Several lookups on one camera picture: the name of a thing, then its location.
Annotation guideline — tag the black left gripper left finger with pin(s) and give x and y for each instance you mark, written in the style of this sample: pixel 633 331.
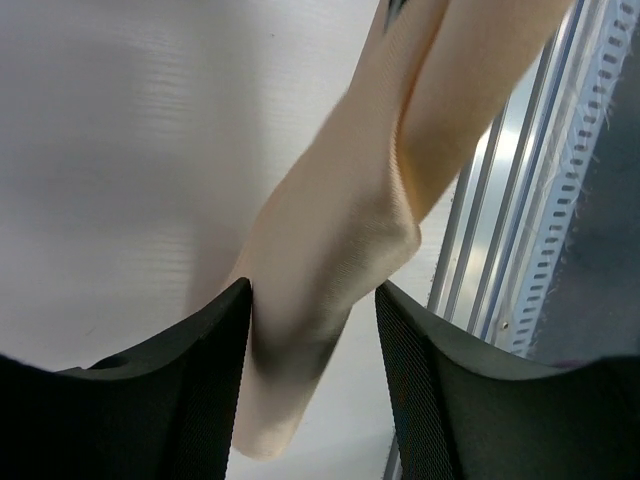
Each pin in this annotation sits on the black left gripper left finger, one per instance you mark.
pixel 162 409

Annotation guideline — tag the peach satin napkin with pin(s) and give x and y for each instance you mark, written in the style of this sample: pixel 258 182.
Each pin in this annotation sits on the peach satin napkin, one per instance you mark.
pixel 429 81

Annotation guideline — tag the white slotted cable duct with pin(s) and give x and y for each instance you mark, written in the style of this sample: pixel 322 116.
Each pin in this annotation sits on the white slotted cable duct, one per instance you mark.
pixel 595 63

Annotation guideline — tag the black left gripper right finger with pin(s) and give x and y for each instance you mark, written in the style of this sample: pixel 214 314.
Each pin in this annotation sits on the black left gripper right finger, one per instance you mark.
pixel 465 409

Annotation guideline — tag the aluminium frame rail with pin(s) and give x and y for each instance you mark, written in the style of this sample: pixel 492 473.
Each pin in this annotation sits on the aluminium frame rail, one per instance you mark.
pixel 489 189

